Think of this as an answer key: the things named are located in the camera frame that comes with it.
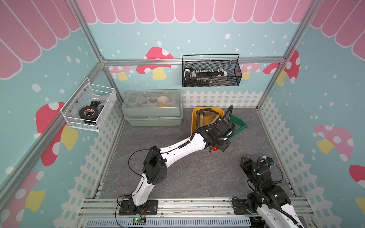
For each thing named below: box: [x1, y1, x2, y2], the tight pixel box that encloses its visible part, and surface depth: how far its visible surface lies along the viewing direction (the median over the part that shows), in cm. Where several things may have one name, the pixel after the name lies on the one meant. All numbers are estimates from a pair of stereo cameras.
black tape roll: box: [78, 105, 99, 122], surface depth 71 cm
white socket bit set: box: [183, 67, 229, 84], surface depth 90 cm
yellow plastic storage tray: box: [191, 107, 225, 136], surface depth 112 cm
